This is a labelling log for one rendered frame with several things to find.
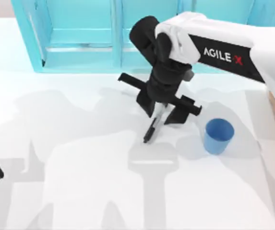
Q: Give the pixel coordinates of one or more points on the blue cup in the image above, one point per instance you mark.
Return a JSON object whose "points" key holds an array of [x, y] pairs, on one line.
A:
{"points": [[217, 139]]}

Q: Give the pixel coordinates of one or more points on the black and silver pen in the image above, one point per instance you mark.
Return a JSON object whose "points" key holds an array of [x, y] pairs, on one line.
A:
{"points": [[153, 125]]}

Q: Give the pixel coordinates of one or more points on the light blue rack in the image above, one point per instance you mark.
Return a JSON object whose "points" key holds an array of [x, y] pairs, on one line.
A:
{"points": [[79, 36]]}

